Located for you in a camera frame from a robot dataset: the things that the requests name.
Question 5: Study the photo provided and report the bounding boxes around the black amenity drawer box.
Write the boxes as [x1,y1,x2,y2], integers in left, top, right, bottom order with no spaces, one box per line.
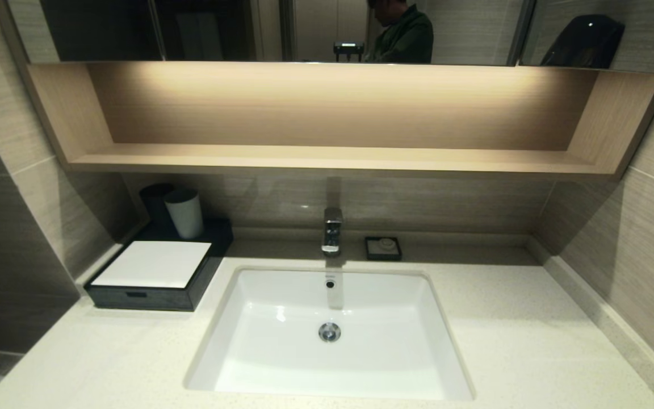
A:
[84,219,234,312]

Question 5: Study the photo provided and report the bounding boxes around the chrome faucet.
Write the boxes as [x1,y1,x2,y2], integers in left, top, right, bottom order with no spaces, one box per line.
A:
[321,207,343,256]

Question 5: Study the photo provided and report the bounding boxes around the black soap dish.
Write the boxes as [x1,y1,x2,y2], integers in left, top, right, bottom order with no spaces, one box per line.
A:
[364,236,403,262]

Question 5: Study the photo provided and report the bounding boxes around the white cup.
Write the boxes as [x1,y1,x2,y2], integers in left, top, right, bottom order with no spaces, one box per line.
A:
[163,189,204,240]

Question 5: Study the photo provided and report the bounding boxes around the white sink basin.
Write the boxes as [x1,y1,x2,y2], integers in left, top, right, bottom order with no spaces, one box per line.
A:
[183,266,476,403]

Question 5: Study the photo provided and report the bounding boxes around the black cup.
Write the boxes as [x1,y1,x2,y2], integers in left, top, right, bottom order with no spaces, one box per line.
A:
[140,183,175,230]

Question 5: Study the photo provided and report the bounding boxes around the light wooden wall shelf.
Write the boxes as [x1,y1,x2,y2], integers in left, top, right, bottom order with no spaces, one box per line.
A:
[26,61,654,181]

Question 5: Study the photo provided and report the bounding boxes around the wall mirror cabinet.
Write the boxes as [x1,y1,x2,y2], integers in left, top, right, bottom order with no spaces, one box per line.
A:
[6,0,654,73]

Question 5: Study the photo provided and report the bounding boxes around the black wall hair dryer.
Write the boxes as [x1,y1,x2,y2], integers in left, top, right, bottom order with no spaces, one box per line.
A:
[540,14,626,68]

